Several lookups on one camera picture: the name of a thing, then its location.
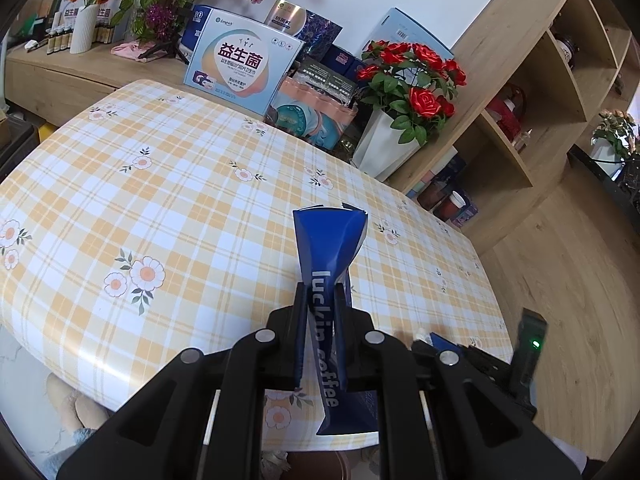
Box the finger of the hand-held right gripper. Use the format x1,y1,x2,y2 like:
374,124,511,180
413,331,473,361

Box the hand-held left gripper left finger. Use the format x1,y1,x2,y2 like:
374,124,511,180
55,282,308,480

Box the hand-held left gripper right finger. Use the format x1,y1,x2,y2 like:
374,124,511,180
334,282,583,480

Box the blue paper bag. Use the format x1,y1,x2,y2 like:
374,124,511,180
291,204,381,436

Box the brown trash bin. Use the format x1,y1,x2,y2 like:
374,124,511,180
287,452,383,480

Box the purple box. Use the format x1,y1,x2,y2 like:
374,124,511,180
457,202,481,228

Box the red cup with white rim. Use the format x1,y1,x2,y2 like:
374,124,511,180
442,191,468,221

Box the brown cup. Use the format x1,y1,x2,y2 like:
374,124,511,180
417,180,451,211

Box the stack of pastel cups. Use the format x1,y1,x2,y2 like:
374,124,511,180
407,170,446,201

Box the dark blue book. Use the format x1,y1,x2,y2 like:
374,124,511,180
440,155,468,183

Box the white angular plant pot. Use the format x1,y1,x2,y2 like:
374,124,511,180
352,109,421,181

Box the black stand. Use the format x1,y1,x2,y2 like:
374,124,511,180
570,145,640,211

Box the white round plant pot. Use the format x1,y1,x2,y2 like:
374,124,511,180
595,140,626,178

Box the plastic-wrapped patterned pack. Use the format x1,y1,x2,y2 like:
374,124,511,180
264,77,358,150

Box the red basket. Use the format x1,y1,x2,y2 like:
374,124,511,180
485,84,528,141

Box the red rose plant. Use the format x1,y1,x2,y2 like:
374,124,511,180
356,40,467,147

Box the peach rose plant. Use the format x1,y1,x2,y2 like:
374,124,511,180
592,110,638,161

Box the black box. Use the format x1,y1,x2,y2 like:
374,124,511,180
292,57,361,106

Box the navy box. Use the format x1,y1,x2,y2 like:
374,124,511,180
322,45,371,78

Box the wooden shelf unit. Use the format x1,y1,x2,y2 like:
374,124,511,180
385,0,633,241

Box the white blue carton box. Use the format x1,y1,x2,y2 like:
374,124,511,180
182,7,307,116

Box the dark blue patterned box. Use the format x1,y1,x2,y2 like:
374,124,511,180
300,9,345,61

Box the large light blue box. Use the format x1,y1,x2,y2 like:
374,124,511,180
375,7,456,61

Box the ceramic jar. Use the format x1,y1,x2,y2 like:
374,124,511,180
555,34,581,63

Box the black mini tripod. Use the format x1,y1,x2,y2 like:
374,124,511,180
139,35,191,65

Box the blue white roll package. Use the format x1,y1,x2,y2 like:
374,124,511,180
180,2,221,56

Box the pink cloth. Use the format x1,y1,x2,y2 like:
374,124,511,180
111,42,151,61

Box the wooden sideboard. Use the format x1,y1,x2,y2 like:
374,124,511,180
4,35,201,128

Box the black stool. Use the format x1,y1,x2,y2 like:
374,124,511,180
0,112,38,161

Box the purple artificial flowers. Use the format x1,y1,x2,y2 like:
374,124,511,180
131,2,178,41

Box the white ribbed vase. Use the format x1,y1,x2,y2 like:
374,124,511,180
70,4,101,55

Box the row of small bottles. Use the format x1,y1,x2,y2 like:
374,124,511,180
42,7,118,56

